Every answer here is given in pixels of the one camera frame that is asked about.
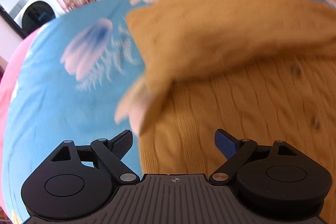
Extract white washing machine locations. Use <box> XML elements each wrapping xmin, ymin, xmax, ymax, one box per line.
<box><xmin>10</xmin><ymin>0</ymin><xmax>65</xmax><ymax>35</ymax></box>

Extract mustard cable-knit cardigan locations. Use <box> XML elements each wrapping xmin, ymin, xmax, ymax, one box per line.
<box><xmin>126</xmin><ymin>0</ymin><xmax>336</xmax><ymax>219</ymax></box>

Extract pink blanket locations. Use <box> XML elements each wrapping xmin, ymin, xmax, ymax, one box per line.
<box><xmin>0</xmin><ymin>29</ymin><xmax>40</xmax><ymax>214</ymax></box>

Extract blue floral bed sheet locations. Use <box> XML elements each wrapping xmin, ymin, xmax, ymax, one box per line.
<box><xmin>3</xmin><ymin>0</ymin><xmax>336</xmax><ymax>223</ymax></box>

